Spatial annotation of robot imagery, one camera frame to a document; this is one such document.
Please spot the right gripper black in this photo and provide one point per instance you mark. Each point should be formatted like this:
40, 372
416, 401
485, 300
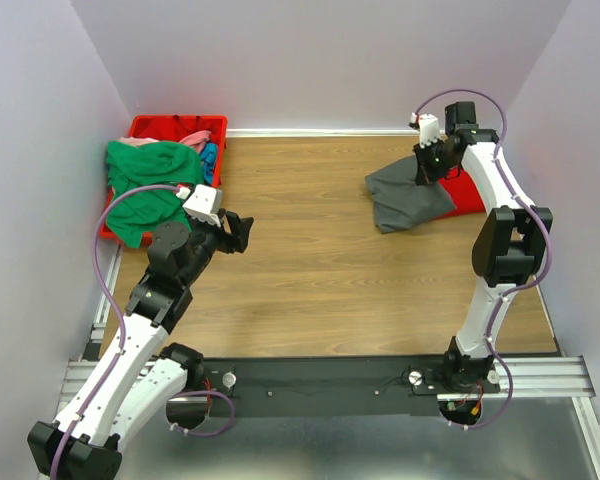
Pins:
426, 175

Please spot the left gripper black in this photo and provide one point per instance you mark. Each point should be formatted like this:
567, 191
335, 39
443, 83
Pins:
237, 239

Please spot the grey t shirt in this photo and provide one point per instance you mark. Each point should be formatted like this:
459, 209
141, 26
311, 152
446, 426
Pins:
399, 204

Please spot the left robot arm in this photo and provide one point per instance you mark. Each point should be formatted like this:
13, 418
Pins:
138, 374

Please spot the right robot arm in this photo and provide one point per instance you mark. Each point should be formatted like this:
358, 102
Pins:
509, 254

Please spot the folded red t shirt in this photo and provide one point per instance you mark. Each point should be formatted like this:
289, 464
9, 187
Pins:
463, 193

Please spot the blue t shirt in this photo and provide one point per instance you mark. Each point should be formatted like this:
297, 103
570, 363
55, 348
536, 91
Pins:
208, 157

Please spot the pink t shirt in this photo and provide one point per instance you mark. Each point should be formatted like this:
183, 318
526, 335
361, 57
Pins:
197, 140

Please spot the green t shirt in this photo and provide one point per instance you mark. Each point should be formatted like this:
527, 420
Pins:
155, 163

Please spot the red plastic bin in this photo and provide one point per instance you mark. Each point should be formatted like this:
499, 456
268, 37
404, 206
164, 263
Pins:
174, 128

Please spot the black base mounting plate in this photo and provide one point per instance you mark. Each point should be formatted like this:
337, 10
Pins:
260, 387

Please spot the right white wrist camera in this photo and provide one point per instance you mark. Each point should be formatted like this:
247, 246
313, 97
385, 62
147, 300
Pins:
428, 128

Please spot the aluminium frame rail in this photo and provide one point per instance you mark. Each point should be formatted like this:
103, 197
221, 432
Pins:
536, 377

